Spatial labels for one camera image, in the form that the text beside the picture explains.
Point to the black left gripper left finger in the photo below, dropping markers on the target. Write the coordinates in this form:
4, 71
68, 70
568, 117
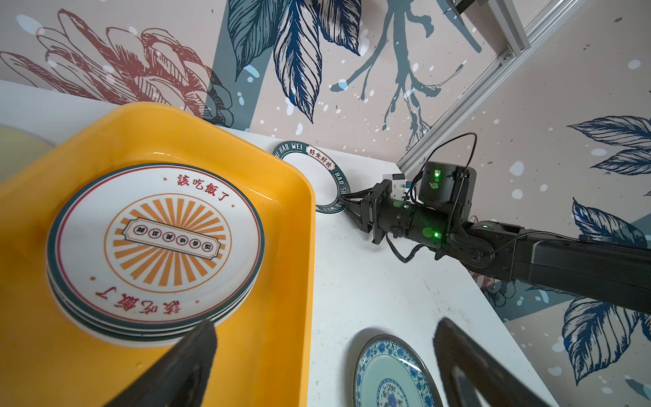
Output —
180, 377

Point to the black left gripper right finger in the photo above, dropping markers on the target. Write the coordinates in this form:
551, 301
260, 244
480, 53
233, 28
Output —
472, 377

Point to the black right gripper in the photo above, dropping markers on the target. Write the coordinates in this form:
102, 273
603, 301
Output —
374, 210

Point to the green rim plate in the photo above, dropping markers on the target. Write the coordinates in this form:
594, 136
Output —
325, 176

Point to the blue floral green plate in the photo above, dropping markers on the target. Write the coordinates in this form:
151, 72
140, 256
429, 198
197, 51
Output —
388, 372

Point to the orange sunburst plate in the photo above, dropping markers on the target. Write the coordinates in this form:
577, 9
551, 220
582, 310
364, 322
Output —
118, 333
155, 247

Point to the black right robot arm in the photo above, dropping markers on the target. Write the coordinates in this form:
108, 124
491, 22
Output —
616, 273

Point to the yellow plastic bin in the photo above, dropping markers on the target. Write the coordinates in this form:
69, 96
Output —
48, 359

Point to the cream small plate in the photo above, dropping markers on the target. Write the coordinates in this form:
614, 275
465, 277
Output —
19, 149

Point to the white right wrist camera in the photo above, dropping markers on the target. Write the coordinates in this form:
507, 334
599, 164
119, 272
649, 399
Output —
398, 186

